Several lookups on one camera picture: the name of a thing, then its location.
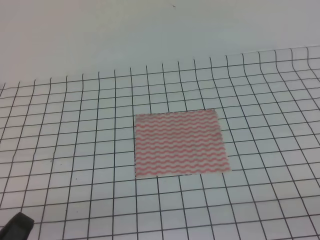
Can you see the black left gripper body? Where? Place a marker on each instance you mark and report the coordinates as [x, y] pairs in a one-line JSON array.
[[18, 227]]

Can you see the pink wavy striped towel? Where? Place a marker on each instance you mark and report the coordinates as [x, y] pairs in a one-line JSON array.
[[179, 143]]

